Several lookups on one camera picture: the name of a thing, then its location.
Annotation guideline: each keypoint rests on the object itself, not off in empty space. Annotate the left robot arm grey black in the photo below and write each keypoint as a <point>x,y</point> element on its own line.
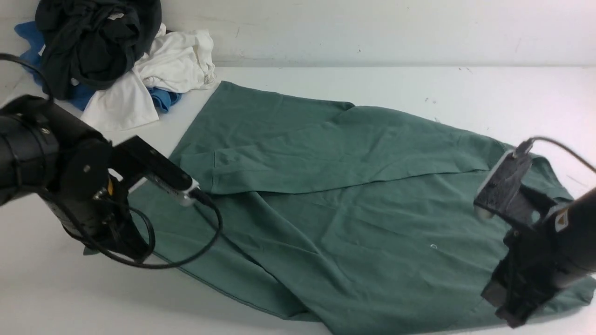
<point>48,152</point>

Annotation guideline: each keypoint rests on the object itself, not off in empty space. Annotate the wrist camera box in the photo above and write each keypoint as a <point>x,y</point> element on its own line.
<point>134,159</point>
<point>503,194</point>

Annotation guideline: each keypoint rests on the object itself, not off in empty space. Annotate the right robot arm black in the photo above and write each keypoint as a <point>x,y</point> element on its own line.
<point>574,230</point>

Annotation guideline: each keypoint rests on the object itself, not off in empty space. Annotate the white crumpled garment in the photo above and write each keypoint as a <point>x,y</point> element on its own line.
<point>176,62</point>

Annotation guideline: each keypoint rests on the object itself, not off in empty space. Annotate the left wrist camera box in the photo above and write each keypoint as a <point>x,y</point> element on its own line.
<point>134,159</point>

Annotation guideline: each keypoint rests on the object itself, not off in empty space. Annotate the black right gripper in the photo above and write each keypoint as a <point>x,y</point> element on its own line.
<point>531,274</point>

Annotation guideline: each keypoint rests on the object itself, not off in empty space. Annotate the black crumpled garment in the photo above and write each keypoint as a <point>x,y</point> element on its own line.
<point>94,42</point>

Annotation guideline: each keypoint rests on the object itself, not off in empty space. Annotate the green long-sleeved shirt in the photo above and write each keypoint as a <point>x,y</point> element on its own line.
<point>357,217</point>

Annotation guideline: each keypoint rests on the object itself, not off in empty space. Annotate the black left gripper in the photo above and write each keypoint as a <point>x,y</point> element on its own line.
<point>107,219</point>

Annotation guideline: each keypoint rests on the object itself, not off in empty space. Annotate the blue crumpled garment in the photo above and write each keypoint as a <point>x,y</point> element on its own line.
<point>81,94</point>

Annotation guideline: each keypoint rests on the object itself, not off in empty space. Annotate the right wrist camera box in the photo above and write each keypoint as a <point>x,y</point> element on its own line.
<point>503,194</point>

